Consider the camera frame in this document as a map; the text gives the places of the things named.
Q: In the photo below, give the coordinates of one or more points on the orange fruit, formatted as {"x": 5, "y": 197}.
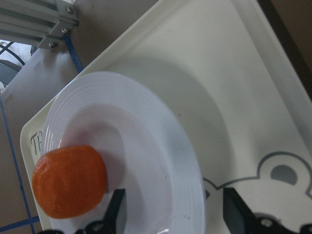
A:
{"x": 68, "y": 182}

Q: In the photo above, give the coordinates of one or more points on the white round plate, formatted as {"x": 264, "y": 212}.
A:
{"x": 145, "y": 149}

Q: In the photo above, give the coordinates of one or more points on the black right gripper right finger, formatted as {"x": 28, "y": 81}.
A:
{"x": 237, "y": 216}

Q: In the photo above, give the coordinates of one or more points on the cream bear tray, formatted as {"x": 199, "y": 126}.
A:
{"x": 207, "y": 85}

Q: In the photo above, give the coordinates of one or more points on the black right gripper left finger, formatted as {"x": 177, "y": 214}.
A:
{"x": 114, "y": 220}

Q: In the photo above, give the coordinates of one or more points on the aluminium frame post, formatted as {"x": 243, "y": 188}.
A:
{"x": 40, "y": 23}

